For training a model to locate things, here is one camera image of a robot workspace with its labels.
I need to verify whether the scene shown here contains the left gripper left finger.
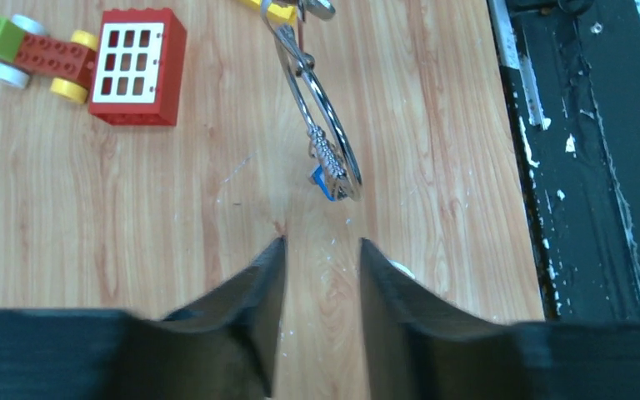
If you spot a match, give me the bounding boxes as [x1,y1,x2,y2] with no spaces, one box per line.
[0,237,287,399]

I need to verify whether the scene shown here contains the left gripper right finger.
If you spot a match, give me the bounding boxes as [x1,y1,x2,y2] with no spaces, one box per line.
[359,238,640,399]

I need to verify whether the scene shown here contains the silver keyring with clips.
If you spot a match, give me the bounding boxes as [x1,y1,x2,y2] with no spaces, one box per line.
[260,1,363,202]

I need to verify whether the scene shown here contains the blue key tag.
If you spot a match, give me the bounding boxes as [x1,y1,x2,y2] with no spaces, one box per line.
[309,164,336,202]

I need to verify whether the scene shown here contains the red white toy block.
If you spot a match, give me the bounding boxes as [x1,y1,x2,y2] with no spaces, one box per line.
[88,7,187,127]

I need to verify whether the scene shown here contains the yellow triangular toy piece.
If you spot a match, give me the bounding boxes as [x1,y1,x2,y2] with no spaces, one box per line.
[238,0,297,24]

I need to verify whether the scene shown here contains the red green toy brick car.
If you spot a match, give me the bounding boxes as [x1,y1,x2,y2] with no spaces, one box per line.
[0,14,98,104]

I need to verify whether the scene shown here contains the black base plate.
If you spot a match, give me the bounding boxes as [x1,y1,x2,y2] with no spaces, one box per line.
[487,1,640,321]

